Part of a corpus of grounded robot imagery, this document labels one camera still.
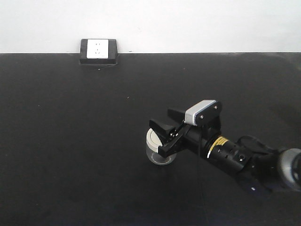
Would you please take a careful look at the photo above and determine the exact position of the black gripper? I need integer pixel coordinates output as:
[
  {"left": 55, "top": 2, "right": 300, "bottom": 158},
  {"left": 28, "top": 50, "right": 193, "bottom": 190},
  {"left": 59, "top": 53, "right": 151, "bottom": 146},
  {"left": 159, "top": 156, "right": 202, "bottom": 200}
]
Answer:
[{"left": 149, "top": 108, "right": 212, "bottom": 157}]

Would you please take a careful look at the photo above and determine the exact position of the glass jar with white lid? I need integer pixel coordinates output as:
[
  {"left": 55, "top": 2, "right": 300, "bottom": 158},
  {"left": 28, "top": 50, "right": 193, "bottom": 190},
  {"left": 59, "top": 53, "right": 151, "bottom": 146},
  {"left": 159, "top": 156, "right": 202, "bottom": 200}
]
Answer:
[{"left": 146, "top": 129, "right": 176, "bottom": 166}]

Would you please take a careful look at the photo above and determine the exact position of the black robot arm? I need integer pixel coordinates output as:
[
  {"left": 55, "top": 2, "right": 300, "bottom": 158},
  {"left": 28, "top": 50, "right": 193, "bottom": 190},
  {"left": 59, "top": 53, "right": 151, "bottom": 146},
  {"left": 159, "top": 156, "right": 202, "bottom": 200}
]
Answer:
[{"left": 149, "top": 104, "right": 301, "bottom": 194}]

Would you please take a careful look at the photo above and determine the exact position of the black bench power socket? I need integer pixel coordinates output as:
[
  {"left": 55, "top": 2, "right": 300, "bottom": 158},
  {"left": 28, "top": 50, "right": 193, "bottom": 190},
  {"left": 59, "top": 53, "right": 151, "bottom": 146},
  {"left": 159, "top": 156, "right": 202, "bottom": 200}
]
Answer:
[{"left": 79, "top": 39, "right": 118, "bottom": 65}]

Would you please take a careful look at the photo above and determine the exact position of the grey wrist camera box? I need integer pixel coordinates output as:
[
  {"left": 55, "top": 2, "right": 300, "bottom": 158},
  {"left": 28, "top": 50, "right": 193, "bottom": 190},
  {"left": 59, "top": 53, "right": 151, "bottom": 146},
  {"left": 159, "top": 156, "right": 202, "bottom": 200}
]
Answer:
[{"left": 184, "top": 100, "right": 222, "bottom": 127}]

